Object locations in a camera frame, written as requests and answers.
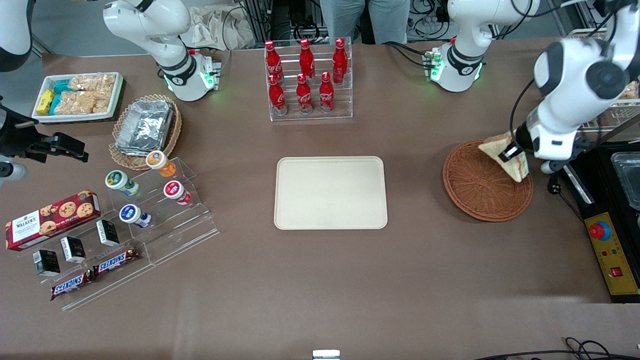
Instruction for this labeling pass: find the white wire snack rack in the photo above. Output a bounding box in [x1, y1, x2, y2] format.
[567, 27, 640, 134]

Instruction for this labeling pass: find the cream rectangular serving tray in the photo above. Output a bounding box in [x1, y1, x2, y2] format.
[274, 156, 389, 231]

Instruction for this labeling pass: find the red Walkers cookie box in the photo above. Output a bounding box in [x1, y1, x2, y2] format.
[5, 190, 102, 252]

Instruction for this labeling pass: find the black machine with yellow panel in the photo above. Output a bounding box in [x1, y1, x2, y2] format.
[560, 141, 640, 304]

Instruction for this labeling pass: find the clear acrylic stepped snack stand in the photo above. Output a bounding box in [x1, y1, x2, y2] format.
[15, 210, 157, 312]

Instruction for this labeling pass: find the black floor cable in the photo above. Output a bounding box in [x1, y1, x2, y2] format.
[472, 337, 640, 360]

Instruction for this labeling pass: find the orange lid yogurt cup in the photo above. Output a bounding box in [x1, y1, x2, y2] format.
[145, 150, 177, 179]

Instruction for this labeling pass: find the black power cable with plug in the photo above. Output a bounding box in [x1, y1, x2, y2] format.
[546, 170, 587, 222]

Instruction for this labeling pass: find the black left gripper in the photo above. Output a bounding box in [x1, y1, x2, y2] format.
[498, 121, 536, 164]

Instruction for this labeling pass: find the triangular white bread sandwich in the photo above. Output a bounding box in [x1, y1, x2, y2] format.
[478, 130, 530, 183]

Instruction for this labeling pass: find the brown Snickers bar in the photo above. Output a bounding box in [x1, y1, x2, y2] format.
[50, 270, 96, 302]
[93, 247, 142, 277]

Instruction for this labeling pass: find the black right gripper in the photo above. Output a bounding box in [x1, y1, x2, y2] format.
[0, 97, 90, 164]

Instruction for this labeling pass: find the small black box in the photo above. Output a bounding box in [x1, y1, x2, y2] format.
[33, 249, 61, 278]
[60, 236, 87, 264]
[95, 219, 121, 247]

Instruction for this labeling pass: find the person in blue jeans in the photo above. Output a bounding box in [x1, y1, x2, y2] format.
[319, 0, 412, 45]

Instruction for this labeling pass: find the clear acrylic stepped cup stand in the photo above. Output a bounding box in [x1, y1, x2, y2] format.
[107, 157, 220, 266]

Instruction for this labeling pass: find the clear plastic container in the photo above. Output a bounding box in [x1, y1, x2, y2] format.
[610, 152, 640, 211]

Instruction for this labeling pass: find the white rectangular snack tray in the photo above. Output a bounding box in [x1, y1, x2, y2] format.
[31, 72, 125, 124]

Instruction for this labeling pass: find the red cola bottle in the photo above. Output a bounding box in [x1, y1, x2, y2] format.
[299, 38, 316, 82]
[332, 38, 349, 85]
[319, 71, 336, 114]
[296, 73, 314, 115]
[268, 74, 289, 116]
[264, 40, 283, 82]

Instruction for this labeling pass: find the crumpled beige cloth bag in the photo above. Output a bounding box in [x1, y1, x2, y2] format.
[179, 4, 257, 51]

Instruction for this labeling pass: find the green lid yogurt cup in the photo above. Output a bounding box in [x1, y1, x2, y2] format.
[104, 170, 141, 198]

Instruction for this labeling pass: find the light woven wicker basket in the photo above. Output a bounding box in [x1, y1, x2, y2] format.
[108, 94, 183, 171]

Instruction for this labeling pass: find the blue lid yogurt cup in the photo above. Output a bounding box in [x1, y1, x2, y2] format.
[118, 204, 152, 229]

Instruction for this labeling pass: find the red emergency stop button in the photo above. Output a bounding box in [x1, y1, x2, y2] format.
[588, 220, 612, 242]

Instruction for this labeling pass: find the silver foil container stack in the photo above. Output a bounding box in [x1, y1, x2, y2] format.
[114, 100, 175, 156]

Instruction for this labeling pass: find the round brown wicker basket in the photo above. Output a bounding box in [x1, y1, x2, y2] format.
[442, 139, 534, 222]

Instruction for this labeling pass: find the yellow snack packet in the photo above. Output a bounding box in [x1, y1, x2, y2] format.
[37, 89, 55, 115]

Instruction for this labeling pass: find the red lid yogurt cup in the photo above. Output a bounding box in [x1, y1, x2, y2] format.
[163, 180, 193, 206]

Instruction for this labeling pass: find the clear rice cracker bag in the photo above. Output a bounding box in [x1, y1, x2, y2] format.
[69, 74, 117, 93]
[54, 90, 112, 115]

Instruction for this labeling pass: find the clear acrylic bottle rack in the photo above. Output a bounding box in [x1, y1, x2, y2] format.
[264, 37, 354, 122]

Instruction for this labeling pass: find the black arm base cable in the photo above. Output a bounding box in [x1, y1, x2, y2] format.
[384, 41, 432, 69]

